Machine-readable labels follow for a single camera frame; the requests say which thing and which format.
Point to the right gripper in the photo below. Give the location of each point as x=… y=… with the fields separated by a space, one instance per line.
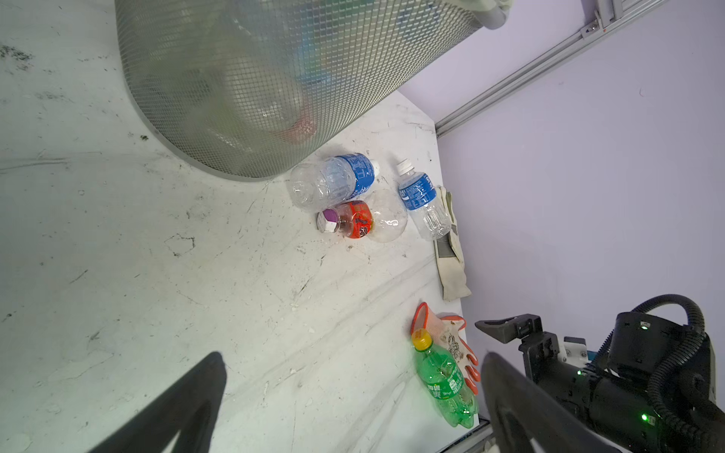
x=573 y=388

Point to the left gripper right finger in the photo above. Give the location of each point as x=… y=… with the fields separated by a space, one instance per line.
x=522 y=414

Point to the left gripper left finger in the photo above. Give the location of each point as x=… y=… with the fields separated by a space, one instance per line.
x=183 y=416

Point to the green soda bottle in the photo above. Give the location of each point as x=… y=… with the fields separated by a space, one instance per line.
x=442 y=377

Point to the blue label bottle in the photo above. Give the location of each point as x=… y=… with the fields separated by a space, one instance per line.
x=423 y=203
x=315 y=186

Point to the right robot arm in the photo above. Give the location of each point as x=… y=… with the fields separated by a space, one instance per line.
x=649 y=388

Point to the grey mesh waste bin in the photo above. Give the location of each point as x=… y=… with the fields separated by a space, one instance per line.
x=249 y=89

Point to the red coated glove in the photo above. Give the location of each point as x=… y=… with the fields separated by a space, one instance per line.
x=447 y=332

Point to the grey white work glove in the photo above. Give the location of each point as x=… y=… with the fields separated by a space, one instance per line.
x=450 y=256

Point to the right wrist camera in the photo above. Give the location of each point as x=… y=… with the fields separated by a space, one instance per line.
x=573 y=351

